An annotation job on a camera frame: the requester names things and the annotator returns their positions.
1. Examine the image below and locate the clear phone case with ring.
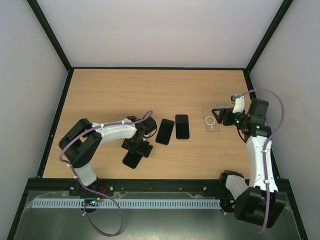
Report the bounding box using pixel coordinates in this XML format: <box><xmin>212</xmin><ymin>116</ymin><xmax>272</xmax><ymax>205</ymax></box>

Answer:
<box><xmin>201</xmin><ymin>107</ymin><xmax>220</xmax><ymax>133</ymax></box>

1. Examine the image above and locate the black phone case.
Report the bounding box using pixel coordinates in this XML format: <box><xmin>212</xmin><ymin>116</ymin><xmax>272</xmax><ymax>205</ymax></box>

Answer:
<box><xmin>122</xmin><ymin>151</ymin><xmax>142</xmax><ymax>169</ymax></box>

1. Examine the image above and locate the black smartphone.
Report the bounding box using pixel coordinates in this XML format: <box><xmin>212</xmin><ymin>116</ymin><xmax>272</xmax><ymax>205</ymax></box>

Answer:
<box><xmin>175</xmin><ymin>114</ymin><xmax>190</xmax><ymax>140</ymax></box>

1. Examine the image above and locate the white phone case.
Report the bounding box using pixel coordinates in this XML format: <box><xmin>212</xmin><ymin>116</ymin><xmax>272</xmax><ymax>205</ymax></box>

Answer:
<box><xmin>215</xmin><ymin>102</ymin><xmax>230</xmax><ymax>109</ymax></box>

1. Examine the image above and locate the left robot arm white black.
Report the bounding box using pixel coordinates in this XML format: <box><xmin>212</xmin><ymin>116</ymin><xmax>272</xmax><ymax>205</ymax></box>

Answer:
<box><xmin>58</xmin><ymin>116</ymin><xmax>157</xmax><ymax>187</ymax></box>

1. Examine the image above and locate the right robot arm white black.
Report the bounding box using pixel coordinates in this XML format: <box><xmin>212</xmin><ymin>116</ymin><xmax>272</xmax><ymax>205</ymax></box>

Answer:
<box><xmin>212</xmin><ymin>94</ymin><xmax>286</xmax><ymax>233</ymax></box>

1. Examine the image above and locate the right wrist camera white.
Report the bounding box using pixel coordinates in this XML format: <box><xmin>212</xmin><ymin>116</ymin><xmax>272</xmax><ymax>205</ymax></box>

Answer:
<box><xmin>230</xmin><ymin>94</ymin><xmax>245</xmax><ymax>114</ymax></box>

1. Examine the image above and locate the black mounting rail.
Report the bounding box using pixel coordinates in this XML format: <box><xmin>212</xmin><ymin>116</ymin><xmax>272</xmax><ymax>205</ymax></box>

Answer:
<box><xmin>68</xmin><ymin>178</ymin><xmax>248</xmax><ymax>198</ymax></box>

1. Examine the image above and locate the light blue slotted cable duct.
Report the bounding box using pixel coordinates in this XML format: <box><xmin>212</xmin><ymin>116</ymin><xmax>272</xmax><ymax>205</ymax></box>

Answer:
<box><xmin>31</xmin><ymin>198</ymin><xmax>221</xmax><ymax>210</ymax></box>

